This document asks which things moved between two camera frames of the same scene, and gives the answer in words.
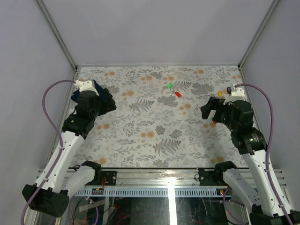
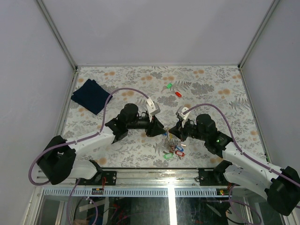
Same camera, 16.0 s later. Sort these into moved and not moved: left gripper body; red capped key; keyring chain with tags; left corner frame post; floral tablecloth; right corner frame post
Moved: keyring chain with tags; left gripper body
Not moved: floral tablecloth; red capped key; left corner frame post; right corner frame post
